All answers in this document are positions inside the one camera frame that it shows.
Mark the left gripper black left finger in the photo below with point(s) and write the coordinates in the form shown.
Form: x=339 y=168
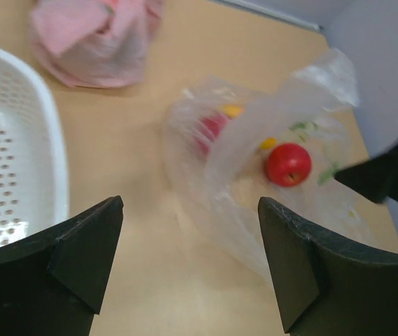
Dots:
x=53 y=282

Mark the white perforated plastic basket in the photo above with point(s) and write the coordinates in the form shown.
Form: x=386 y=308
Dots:
x=34 y=177

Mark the red fruit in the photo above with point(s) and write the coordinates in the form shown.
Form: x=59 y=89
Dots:
x=288 y=165

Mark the clear plastic fruit bag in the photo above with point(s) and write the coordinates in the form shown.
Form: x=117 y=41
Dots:
x=220 y=191

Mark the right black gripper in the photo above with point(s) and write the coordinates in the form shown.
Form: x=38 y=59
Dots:
x=375 y=179

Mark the pink knotted plastic bag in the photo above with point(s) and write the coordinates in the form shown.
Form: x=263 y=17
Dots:
x=94 y=44

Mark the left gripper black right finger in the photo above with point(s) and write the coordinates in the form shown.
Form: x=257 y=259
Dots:
x=325 y=283

